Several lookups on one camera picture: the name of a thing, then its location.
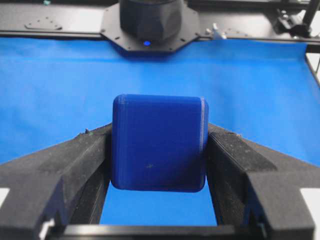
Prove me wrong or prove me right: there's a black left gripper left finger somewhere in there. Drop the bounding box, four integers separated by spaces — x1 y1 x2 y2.
0 124 112 240

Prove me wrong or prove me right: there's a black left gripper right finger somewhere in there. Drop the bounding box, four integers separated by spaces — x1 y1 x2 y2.
206 124 320 240

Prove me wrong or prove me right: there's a blue block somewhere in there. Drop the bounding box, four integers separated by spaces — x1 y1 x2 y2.
111 94 209 193

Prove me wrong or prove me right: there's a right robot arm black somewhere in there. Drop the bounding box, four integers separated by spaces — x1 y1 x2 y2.
119 0 184 47

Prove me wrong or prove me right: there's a blue table cloth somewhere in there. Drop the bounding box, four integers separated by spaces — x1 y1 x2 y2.
0 37 320 226

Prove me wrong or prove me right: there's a black aluminium table frame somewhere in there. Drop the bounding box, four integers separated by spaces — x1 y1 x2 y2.
0 0 320 87

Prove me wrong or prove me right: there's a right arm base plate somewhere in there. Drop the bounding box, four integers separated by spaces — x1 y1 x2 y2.
100 0 201 53

